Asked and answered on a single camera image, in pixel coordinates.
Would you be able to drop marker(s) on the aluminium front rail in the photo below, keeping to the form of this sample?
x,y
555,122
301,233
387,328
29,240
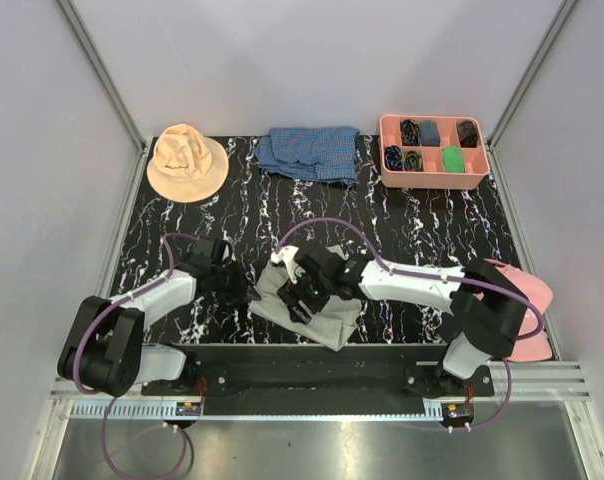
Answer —
x,y
513,382

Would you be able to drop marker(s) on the green rolled sock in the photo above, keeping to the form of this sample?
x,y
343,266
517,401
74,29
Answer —
x,y
453,160

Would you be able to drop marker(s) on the yellow patterned rolled sock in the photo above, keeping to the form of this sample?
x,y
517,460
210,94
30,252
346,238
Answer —
x,y
413,161

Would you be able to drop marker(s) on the blue checkered cloth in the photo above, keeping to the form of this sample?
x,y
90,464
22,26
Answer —
x,y
322,155

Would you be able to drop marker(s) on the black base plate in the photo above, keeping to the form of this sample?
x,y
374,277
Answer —
x,y
225,369

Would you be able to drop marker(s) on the pink compartment tray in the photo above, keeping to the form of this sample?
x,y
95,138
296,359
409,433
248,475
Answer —
x,y
434,175

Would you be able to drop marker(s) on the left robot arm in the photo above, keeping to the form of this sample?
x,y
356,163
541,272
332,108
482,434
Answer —
x,y
105,351

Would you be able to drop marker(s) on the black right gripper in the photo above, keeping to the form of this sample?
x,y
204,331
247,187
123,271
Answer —
x,y
291,293

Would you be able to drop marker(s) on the orange bucket hat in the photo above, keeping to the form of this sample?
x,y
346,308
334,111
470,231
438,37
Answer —
x,y
186,166

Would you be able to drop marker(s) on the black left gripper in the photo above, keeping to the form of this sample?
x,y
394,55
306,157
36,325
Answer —
x,y
243,292

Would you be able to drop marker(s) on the blue dotted rolled sock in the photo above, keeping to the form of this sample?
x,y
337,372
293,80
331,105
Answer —
x,y
393,158

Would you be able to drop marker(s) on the dark brown rolled sock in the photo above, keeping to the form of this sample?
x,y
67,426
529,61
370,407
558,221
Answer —
x,y
468,134

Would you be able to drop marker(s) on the black patterned sock top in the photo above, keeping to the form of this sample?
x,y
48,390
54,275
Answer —
x,y
410,132

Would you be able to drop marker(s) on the blue grey rolled sock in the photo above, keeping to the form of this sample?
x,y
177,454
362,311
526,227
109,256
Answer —
x,y
429,134

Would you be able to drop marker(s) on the grey cloth napkin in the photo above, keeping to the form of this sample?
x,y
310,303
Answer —
x,y
331,327

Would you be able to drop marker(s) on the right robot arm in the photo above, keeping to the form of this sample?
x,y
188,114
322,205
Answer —
x,y
487,309

